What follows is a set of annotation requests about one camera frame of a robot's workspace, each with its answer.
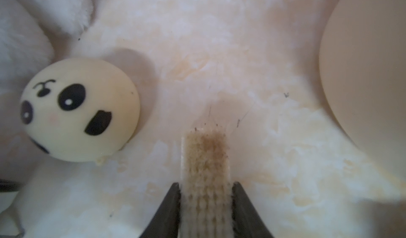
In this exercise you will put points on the white alarm clock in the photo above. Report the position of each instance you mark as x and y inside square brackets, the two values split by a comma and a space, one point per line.
[8, 186]

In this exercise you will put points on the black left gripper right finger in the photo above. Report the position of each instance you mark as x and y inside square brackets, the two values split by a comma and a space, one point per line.
[247, 222]

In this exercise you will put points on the panda face squishy ball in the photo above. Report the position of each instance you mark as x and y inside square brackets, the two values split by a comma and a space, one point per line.
[80, 109]

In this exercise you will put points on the white brush green handle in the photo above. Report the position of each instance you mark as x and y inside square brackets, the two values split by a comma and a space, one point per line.
[205, 185]

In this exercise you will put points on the beige plastic bucket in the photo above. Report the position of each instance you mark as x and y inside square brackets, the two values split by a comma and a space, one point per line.
[362, 63]

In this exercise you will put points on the grey white husky plush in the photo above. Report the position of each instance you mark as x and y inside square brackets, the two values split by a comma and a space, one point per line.
[25, 50]

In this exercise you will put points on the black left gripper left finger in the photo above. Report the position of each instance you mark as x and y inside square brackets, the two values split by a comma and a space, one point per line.
[165, 222]

